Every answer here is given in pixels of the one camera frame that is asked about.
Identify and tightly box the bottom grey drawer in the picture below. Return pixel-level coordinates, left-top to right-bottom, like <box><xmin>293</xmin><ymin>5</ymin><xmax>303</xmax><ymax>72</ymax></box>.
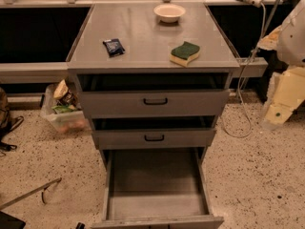
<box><xmin>91</xmin><ymin>148</ymin><xmax>224</xmax><ymax>229</ymax></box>

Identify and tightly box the middle grey drawer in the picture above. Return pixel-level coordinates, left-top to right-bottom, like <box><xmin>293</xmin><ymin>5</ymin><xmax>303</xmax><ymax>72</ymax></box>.
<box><xmin>93</xmin><ymin>115</ymin><xmax>215</xmax><ymax>150</ymax></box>

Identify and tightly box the clear plastic bin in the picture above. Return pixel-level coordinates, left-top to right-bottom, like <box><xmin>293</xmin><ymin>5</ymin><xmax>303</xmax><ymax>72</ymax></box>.
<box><xmin>40</xmin><ymin>84</ymin><xmax>90</xmax><ymax>133</ymax></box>

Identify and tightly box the top grey drawer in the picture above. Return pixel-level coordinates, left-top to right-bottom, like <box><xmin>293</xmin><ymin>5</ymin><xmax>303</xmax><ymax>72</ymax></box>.
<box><xmin>77</xmin><ymin>73</ymin><xmax>229</xmax><ymax>118</ymax></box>

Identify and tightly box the metal rod on floor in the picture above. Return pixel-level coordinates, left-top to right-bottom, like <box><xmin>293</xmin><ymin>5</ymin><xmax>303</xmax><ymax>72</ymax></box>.
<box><xmin>0</xmin><ymin>177</ymin><xmax>62</xmax><ymax>211</ymax></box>

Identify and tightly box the white bowl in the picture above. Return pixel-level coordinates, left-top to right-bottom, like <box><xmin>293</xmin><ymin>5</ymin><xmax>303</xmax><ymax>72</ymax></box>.
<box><xmin>153</xmin><ymin>4</ymin><xmax>186</xmax><ymax>23</ymax></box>

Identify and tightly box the grey drawer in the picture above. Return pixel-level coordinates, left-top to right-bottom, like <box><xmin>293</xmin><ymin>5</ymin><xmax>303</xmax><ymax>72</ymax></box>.
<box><xmin>77</xmin><ymin>73</ymin><xmax>229</xmax><ymax>118</ymax></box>
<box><xmin>93</xmin><ymin>115</ymin><xmax>215</xmax><ymax>150</ymax></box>
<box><xmin>91</xmin><ymin>148</ymin><xmax>224</xmax><ymax>229</ymax></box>

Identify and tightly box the grey drawer cabinet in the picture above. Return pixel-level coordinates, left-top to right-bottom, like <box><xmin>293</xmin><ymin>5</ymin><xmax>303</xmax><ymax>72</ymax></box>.
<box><xmin>68</xmin><ymin>3</ymin><xmax>238</xmax><ymax>161</ymax></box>

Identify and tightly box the green and yellow sponge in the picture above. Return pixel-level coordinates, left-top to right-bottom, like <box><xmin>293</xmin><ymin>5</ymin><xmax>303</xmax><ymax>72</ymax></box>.
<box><xmin>170</xmin><ymin>41</ymin><xmax>200</xmax><ymax>67</ymax></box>

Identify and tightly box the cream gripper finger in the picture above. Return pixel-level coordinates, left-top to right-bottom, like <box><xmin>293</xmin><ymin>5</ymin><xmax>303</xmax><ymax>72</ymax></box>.
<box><xmin>262</xmin><ymin>67</ymin><xmax>305</xmax><ymax>130</ymax></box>

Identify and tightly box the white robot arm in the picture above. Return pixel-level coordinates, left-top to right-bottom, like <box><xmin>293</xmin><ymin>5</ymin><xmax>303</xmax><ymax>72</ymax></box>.
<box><xmin>258</xmin><ymin>0</ymin><xmax>305</xmax><ymax>130</ymax></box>

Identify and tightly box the white cable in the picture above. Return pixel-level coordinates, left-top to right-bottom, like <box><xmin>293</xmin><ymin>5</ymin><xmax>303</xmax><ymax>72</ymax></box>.
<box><xmin>220</xmin><ymin>2</ymin><xmax>268</xmax><ymax>139</ymax></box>

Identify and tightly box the snack bag in bin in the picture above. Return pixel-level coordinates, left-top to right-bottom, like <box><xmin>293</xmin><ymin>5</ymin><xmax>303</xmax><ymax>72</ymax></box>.
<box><xmin>53</xmin><ymin>80</ymin><xmax>76</xmax><ymax>106</ymax></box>

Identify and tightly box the dark backpack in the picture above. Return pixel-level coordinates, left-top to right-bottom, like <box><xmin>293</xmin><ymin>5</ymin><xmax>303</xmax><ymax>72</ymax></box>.
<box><xmin>0</xmin><ymin>88</ymin><xmax>24</xmax><ymax>156</ymax></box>

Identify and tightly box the dark blue snack packet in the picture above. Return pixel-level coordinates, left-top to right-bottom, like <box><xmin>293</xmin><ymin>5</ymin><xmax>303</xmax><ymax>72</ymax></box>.
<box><xmin>103</xmin><ymin>38</ymin><xmax>125</xmax><ymax>57</ymax></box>

